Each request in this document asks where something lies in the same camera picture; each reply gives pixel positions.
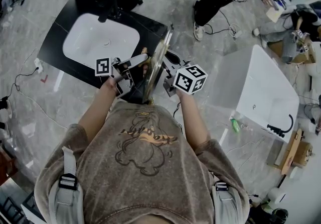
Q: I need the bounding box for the person's right forearm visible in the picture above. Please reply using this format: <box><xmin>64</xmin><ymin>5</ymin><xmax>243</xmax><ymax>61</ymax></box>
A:
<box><xmin>177</xmin><ymin>91</ymin><xmax>211</xmax><ymax>156</ymax></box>

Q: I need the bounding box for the round wooden board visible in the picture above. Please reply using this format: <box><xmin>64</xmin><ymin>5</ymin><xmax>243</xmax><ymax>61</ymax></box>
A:
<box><xmin>280</xmin><ymin>129</ymin><xmax>303</xmax><ymax>175</ymax></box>

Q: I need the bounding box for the white power strip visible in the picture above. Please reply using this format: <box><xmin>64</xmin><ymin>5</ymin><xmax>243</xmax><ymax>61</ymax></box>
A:
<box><xmin>34</xmin><ymin>57</ymin><xmax>44</xmax><ymax>72</ymax></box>

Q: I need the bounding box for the grey backpack strap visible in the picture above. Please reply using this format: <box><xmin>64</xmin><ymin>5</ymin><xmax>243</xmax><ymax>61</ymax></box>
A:
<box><xmin>213</xmin><ymin>180</ymin><xmax>243</xmax><ymax>224</ymax></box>
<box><xmin>55</xmin><ymin>146</ymin><xmax>85</xmax><ymax>224</ymax></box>

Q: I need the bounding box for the person's brown printed t-shirt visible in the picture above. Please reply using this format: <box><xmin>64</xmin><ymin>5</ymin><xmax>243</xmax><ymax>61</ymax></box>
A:
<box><xmin>34</xmin><ymin>103</ymin><xmax>250</xmax><ymax>224</ymax></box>

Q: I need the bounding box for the dark sink cabinet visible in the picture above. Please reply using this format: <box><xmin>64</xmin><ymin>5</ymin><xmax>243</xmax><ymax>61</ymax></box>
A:
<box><xmin>37</xmin><ymin>0</ymin><xmax>169</xmax><ymax>104</ymax></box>

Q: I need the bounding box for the cardboard box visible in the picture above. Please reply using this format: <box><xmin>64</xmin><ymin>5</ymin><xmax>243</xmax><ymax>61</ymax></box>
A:
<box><xmin>293</xmin><ymin>141</ymin><xmax>313</xmax><ymax>167</ymax></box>

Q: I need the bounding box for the clear glass plate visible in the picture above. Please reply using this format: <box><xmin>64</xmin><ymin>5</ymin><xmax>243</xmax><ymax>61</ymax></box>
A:
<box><xmin>142</xmin><ymin>24</ymin><xmax>175</xmax><ymax>104</ymax></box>

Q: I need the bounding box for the white round device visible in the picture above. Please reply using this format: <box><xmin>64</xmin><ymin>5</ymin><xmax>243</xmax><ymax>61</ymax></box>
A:
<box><xmin>267</xmin><ymin>187</ymin><xmax>286</xmax><ymax>205</ymax></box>

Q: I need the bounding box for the black helmet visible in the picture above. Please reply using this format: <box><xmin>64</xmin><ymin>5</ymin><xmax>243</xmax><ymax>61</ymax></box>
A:
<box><xmin>272</xmin><ymin>207</ymin><xmax>289</xmax><ymax>224</ymax></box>

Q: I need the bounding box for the white sink cabinet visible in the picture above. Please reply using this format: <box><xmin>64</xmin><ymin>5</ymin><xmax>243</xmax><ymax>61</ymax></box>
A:
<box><xmin>207</xmin><ymin>44</ymin><xmax>300</xmax><ymax>145</ymax></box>

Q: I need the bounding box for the green bottle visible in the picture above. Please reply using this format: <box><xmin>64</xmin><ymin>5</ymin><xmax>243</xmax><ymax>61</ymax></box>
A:
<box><xmin>230</xmin><ymin>119</ymin><xmax>241</xmax><ymax>133</ymax></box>

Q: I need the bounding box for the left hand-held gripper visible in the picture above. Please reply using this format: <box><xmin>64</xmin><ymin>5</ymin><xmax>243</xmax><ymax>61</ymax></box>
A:
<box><xmin>94</xmin><ymin>53</ymin><xmax>152</xmax><ymax>100</ymax></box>

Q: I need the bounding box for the person's left hand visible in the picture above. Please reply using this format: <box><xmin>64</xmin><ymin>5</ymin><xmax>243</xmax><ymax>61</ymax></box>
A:
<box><xmin>101</xmin><ymin>76</ymin><xmax>118</xmax><ymax>92</ymax></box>

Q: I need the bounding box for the white sink basin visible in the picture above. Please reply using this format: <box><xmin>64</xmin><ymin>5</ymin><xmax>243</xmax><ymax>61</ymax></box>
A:
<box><xmin>62</xmin><ymin>13</ymin><xmax>140</xmax><ymax>68</ymax></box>

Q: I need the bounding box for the black curved faucet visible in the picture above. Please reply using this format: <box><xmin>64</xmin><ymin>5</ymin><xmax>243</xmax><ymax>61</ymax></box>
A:
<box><xmin>267</xmin><ymin>114</ymin><xmax>294</xmax><ymax>138</ymax></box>

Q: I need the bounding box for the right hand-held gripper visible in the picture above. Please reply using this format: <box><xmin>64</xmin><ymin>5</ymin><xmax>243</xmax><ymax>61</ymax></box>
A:
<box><xmin>162</xmin><ymin>50</ymin><xmax>209</xmax><ymax>97</ymax></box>

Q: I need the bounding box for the person's left forearm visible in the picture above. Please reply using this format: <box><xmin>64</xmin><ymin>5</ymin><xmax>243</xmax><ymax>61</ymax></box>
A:
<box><xmin>75</xmin><ymin>79</ymin><xmax>118</xmax><ymax>138</ymax></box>

